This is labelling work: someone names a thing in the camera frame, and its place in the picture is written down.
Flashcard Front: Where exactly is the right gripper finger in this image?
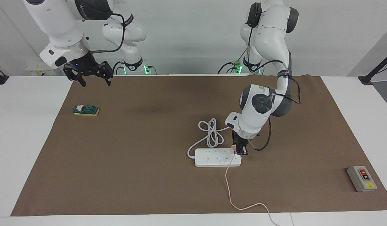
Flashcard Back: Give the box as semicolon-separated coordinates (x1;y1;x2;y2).
98;61;114;86
63;63;87;88

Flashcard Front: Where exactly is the pink charging cable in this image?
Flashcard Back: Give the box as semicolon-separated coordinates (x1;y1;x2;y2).
225;154;280;226

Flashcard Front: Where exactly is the white power strip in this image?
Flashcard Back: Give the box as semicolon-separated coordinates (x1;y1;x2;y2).
195;148;242;167

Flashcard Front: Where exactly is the brown table mat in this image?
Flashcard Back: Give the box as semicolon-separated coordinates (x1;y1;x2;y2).
10;75;387;217

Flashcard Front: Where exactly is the black base cable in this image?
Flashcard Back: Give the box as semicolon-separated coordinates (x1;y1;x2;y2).
111;61;126;76
217;49;248;75

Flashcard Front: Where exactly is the white power strip cord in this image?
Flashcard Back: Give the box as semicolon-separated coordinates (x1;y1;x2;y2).
187;118;232;158

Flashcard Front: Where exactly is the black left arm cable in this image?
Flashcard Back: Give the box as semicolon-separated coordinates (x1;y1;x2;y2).
246;19;301;151

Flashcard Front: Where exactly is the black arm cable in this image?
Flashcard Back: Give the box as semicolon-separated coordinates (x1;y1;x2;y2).
88;13;126;53
246;19;301;151

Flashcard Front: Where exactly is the white wall socket box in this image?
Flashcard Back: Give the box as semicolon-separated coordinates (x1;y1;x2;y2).
26;62;64;76

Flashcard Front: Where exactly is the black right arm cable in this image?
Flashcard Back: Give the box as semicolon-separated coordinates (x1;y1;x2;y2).
88;13;126;53

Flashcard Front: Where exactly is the green knife switch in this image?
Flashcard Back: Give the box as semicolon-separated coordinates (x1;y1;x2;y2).
73;105;100;117

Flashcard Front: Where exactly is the grey push-button switch box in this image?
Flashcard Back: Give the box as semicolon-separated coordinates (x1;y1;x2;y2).
347;166;378;192

